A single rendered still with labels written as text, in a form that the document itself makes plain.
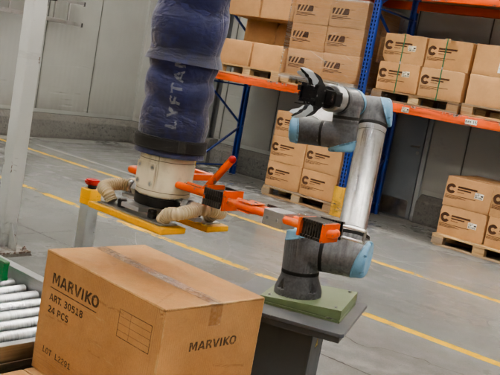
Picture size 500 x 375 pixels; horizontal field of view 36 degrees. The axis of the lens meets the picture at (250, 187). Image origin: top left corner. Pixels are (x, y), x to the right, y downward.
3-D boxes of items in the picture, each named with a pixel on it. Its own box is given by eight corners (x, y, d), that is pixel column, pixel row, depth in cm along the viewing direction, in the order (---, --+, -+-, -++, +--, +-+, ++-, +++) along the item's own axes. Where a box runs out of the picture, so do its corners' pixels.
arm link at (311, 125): (333, 89, 324) (286, 114, 262) (363, 92, 320) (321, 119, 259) (331, 117, 327) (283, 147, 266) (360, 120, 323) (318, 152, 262)
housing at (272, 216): (260, 223, 211) (263, 207, 210) (275, 222, 216) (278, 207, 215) (280, 230, 207) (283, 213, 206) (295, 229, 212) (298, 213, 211)
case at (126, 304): (30, 365, 254) (47, 248, 249) (128, 349, 283) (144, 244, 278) (143, 447, 214) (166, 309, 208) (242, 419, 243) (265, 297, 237)
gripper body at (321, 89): (292, 103, 247) (314, 106, 256) (314, 107, 242) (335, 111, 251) (297, 79, 246) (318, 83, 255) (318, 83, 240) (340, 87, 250)
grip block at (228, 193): (199, 204, 224) (202, 184, 223) (222, 204, 231) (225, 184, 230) (219, 211, 218) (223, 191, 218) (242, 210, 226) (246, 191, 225)
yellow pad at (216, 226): (133, 206, 256) (135, 191, 255) (155, 205, 264) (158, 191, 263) (206, 233, 235) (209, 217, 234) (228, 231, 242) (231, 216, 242)
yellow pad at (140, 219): (87, 207, 241) (89, 191, 241) (112, 206, 249) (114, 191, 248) (160, 235, 220) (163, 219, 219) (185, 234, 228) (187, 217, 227)
